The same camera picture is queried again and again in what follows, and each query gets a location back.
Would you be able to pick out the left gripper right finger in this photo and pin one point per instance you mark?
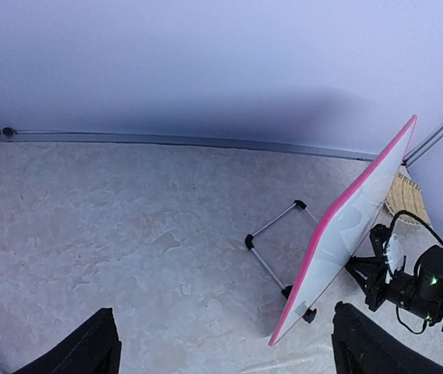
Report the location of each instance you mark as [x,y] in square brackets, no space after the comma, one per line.
[362,346]

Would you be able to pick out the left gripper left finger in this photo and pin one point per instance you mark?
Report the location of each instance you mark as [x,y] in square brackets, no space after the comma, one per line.
[93,347]

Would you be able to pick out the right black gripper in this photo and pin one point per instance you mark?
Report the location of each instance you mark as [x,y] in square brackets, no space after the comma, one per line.
[370,273]

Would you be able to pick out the pink framed whiteboard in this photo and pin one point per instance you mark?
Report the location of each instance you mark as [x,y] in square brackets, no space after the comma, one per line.
[337,235]

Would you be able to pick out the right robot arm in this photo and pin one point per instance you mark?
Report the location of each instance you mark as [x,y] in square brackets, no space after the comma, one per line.
[420,293]

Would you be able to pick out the woven bamboo tray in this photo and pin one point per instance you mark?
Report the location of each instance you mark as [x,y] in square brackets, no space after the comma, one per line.
[405,194]

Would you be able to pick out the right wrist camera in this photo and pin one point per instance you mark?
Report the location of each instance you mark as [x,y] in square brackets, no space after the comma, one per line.
[388,252]

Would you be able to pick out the right aluminium corner post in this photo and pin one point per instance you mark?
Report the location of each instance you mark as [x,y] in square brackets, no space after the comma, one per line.
[424,146]

